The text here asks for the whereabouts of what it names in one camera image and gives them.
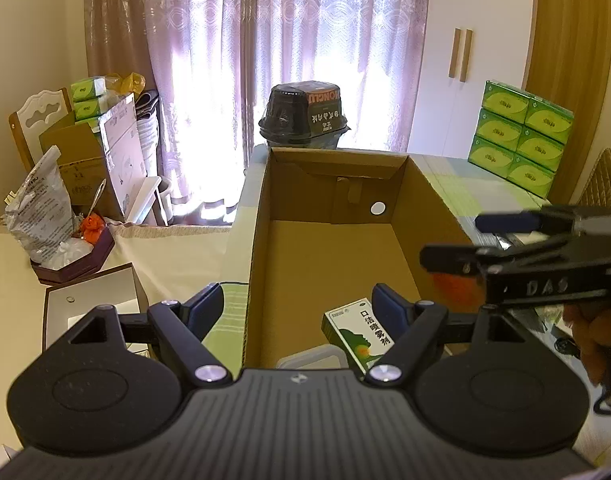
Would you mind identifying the green spray medicine box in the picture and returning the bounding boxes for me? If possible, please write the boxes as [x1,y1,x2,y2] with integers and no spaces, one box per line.
[322,298,393,375]

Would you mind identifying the red candy packet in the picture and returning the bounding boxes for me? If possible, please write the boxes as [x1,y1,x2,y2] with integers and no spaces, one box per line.
[431,273,485,313]

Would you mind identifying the person right hand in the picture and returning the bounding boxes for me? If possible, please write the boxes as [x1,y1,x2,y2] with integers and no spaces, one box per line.
[563,304,611,386]

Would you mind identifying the checkered tablecloth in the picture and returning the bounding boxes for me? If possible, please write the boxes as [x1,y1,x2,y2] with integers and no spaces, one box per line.
[199,152,611,466]

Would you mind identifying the green tissue pack stack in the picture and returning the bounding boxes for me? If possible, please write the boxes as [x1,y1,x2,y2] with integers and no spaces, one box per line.
[468,80,575,198]

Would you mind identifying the white gift box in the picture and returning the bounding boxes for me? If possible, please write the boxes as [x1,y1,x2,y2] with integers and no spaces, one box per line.
[42,263,149,350]

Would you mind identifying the dark hexagonal tray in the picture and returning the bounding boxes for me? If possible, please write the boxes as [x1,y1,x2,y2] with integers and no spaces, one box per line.
[31,212,114,285]

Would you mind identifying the brown cardboard box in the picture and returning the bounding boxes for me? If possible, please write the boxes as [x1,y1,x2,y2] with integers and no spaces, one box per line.
[240,145,471,367]

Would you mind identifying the open cardboard carton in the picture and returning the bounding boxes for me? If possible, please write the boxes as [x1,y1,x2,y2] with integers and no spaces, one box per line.
[40,94,147,221]

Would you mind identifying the white printed plastic bag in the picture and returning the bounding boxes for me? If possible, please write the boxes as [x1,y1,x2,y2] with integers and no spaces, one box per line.
[4,145,74,264]

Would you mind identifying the brown wooden door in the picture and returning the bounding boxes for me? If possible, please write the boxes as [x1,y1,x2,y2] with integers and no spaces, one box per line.
[523,0,611,204]

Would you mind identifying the black instant noodle bowl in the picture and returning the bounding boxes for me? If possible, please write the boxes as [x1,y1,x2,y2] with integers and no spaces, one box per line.
[258,80,350,150]

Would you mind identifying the yellow plastic bag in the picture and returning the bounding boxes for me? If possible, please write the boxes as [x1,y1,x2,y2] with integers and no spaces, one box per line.
[104,73,146,99]

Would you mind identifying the small green tissue packs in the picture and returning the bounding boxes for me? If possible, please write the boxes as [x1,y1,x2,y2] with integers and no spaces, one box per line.
[70,77,110,132]

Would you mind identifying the white carved chair back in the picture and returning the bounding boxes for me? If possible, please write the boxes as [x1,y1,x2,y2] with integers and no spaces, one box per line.
[8,88,72,172]

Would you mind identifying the pink sheer curtain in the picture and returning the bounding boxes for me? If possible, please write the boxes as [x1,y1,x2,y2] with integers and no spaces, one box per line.
[84,0,428,224]

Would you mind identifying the wooden wardrobe handles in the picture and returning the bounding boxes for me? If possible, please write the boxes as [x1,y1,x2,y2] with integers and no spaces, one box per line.
[447,27,473,82]

